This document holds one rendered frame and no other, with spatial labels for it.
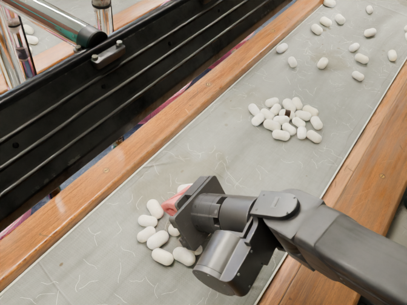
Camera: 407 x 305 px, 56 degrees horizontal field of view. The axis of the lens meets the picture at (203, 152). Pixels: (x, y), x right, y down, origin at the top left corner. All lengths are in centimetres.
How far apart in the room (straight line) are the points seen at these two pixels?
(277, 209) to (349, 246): 9
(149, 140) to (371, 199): 42
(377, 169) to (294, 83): 30
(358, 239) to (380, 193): 36
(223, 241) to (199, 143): 33
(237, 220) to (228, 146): 30
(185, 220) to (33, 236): 23
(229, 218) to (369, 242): 18
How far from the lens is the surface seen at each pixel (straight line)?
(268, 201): 46
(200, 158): 73
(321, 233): 41
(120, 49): 34
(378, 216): 73
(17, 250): 63
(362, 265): 39
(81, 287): 61
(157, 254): 60
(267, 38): 104
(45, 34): 107
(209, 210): 52
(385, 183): 78
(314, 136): 81
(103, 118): 33
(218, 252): 46
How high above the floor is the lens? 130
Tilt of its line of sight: 49 degrees down
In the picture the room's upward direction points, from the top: 8 degrees clockwise
